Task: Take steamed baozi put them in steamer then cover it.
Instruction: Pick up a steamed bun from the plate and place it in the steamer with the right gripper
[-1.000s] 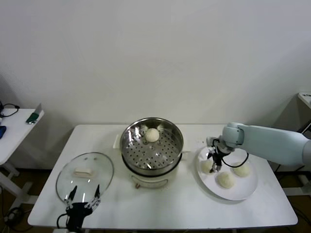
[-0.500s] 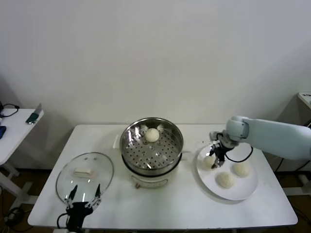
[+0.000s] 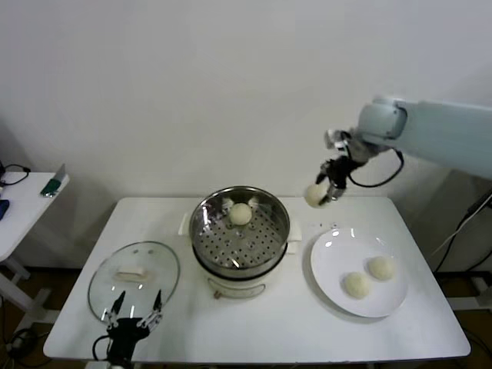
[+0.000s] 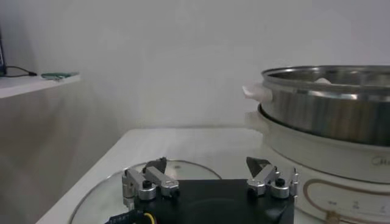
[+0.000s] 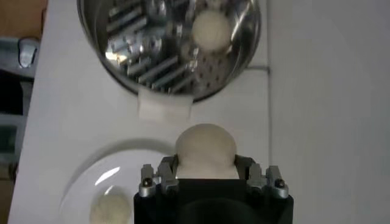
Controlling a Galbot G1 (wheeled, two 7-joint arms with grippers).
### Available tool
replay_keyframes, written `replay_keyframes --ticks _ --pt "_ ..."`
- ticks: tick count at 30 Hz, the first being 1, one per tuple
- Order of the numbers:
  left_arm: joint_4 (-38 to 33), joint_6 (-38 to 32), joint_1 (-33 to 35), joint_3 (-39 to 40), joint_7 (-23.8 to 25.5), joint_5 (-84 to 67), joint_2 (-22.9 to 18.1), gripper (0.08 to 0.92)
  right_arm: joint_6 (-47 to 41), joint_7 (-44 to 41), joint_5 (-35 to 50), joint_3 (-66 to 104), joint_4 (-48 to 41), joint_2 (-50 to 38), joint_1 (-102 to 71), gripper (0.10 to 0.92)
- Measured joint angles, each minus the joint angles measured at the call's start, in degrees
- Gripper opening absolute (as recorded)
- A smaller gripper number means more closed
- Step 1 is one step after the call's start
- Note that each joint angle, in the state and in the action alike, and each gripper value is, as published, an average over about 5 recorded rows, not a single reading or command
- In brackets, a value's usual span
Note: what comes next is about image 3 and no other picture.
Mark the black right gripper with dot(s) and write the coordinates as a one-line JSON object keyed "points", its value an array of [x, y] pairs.
{"points": [[339, 173]]}

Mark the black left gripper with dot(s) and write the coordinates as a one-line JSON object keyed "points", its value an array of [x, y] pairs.
{"points": [[127, 334]]}

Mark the white steamed baozi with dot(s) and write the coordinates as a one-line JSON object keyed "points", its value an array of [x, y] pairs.
{"points": [[240, 213], [356, 285], [381, 268], [313, 194]]}

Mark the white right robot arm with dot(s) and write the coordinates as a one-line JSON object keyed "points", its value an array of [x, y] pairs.
{"points": [[442, 123]]}

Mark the stainless steel steamer basket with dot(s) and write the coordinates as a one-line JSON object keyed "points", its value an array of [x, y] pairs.
{"points": [[215, 246]]}

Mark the round glass pot lid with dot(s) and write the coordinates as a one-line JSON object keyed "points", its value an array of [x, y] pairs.
{"points": [[161, 269]]}

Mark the white round plate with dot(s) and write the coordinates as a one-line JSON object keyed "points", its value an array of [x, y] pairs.
{"points": [[338, 253]]}

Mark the white electric pot base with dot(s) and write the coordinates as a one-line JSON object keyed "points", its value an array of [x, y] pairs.
{"points": [[234, 286]]}

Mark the white side table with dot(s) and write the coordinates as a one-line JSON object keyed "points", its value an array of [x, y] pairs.
{"points": [[27, 215]]}

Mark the blue small object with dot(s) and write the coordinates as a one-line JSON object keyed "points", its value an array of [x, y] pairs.
{"points": [[4, 209]]}

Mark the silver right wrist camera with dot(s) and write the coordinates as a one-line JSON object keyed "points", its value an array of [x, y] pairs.
{"points": [[336, 140]]}

